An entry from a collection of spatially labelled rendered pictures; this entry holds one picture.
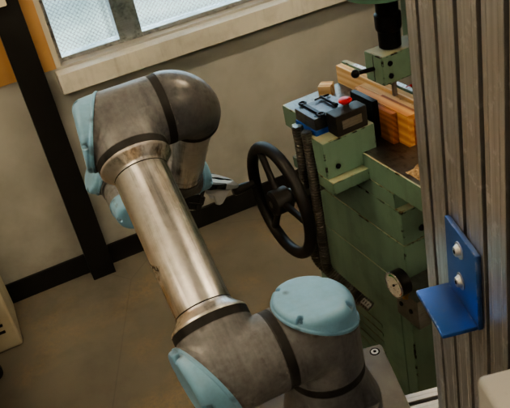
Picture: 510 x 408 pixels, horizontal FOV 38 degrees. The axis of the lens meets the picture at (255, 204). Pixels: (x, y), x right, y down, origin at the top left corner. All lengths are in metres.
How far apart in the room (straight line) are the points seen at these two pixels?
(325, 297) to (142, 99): 0.41
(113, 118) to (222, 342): 0.38
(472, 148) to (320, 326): 0.43
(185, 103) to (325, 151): 0.52
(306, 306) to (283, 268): 1.83
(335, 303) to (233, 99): 2.09
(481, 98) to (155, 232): 0.59
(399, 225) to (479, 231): 0.97
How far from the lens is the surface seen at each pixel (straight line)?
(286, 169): 1.57
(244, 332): 1.00
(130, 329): 2.77
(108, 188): 1.56
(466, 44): 0.60
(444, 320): 0.74
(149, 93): 1.15
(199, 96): 1.17
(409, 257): 1.69
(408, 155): 1.62
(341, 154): 1.62
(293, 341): 1.00
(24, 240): 3.03
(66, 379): 2.68
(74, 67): 2.77
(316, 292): 1.03
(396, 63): 1.71
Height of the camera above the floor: 1.69
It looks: 31 degrees down
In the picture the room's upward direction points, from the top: 13 degrees counter-clockwise
